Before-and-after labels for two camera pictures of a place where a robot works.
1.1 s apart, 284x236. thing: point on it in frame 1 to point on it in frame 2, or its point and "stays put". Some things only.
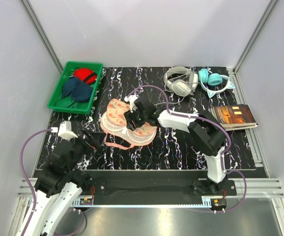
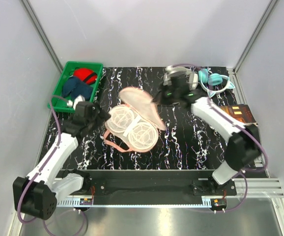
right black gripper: [130, 116] to [160, 98]
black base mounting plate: [156, 183] stays put
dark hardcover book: [234, 117] stays put
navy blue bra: [80, 92] stays put
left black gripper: [97, 138] to [101, 114]
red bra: [88, 76] stays put
